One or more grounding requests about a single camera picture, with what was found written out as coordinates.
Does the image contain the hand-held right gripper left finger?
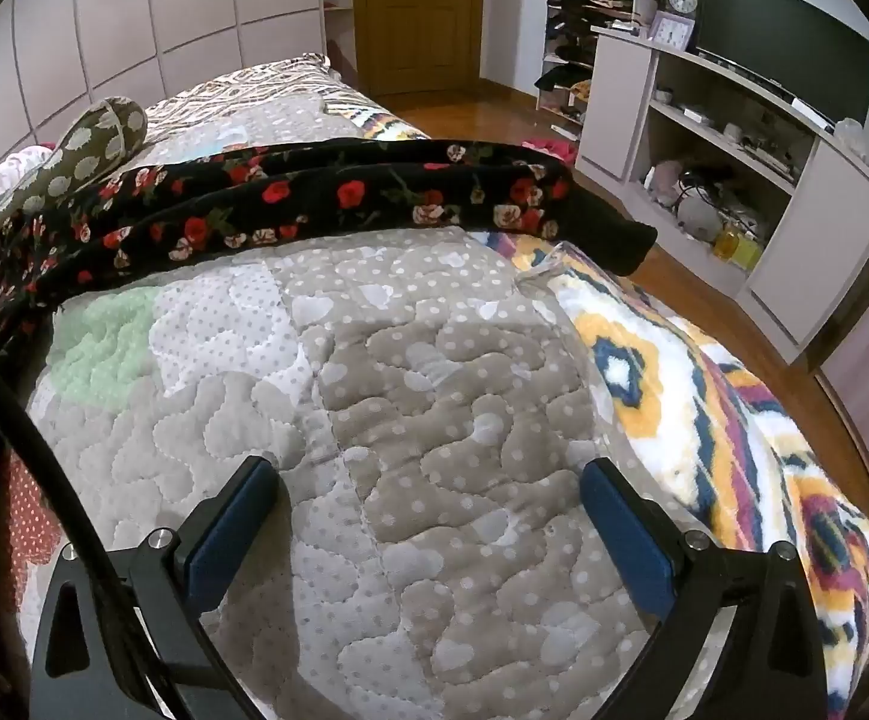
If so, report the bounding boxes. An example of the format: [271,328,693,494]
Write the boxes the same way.
[29,454,281,720]

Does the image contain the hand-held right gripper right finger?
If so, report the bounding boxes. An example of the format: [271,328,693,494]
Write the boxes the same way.
[580,456,830,720]

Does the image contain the black floral garment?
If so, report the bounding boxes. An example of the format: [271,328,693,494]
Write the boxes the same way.
[0,136,659,698]

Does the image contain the shelf full of clothes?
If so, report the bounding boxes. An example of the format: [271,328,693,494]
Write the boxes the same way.
[535,0,664,142]

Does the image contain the red dotted cloth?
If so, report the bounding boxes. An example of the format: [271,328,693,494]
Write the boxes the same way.
[3,457,65,595]

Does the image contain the grey dotted quilted bedspread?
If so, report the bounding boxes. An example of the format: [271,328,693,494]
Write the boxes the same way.
[22,94,676,720]

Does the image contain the yellow bottle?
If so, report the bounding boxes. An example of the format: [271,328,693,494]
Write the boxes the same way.
[712,221,766,271]

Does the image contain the white round appliance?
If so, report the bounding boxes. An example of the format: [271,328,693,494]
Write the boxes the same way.
[676,191,726,242]

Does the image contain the pale open media cabinet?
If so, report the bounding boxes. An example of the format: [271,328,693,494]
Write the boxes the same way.
[577,26,869,367]

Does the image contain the pink cloth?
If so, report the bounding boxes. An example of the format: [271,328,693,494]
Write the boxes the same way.
[523,135,578,164]

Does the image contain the green pillow with white prints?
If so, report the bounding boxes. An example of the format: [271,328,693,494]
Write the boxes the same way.
[0,96,149,263]

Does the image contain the clear plastic bottles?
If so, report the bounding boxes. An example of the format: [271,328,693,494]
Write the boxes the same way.
[832,116,869,182]

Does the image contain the small pale desk clock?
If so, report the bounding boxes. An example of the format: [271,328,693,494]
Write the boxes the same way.
[648,13,694,50]

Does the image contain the black flat television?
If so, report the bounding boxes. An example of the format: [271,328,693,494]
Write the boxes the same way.
[693,0,869,121]

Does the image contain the wooden door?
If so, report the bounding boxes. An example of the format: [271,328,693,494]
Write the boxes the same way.
[350,0,487,97]

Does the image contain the black cable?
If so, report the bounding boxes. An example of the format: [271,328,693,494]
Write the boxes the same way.
[0,341,250,720]

